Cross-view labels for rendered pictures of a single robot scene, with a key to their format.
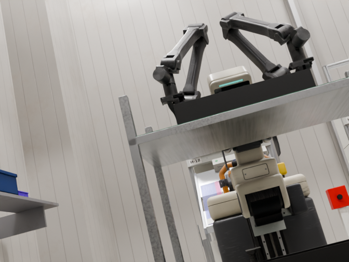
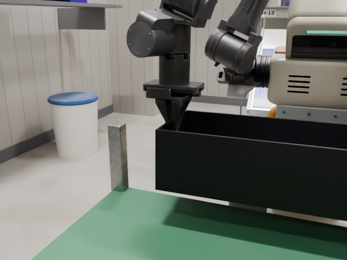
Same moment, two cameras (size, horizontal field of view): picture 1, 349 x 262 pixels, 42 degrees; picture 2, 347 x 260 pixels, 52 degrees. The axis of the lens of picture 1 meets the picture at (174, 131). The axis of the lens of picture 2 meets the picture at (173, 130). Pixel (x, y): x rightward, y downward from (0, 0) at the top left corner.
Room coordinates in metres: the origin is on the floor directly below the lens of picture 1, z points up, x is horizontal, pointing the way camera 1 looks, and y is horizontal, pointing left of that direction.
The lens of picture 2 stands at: (1.21, -0.21, 1.31)
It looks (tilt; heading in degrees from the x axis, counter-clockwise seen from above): 18 degrees down; 16
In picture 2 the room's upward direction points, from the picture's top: straight up
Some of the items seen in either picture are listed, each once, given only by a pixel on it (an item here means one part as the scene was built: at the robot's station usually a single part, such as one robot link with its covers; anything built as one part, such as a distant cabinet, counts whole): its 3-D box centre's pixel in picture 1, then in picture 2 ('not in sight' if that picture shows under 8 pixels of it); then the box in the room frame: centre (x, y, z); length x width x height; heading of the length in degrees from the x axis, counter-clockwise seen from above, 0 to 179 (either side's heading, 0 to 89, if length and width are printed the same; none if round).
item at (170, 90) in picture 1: (171, 93); (174, 72); (1.84, -0.03, 1.22); 0.10 x 0.07 x 0.07; 87
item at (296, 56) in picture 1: (298, 59); not in sight; (1.81, -0.59, 1.21); 0.10 x 0.07 x 0.07; 87
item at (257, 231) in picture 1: (276, 203); not in sight; (2.23, -0.39, 0.68); 0.28 x 0.27 x 0.25; 87
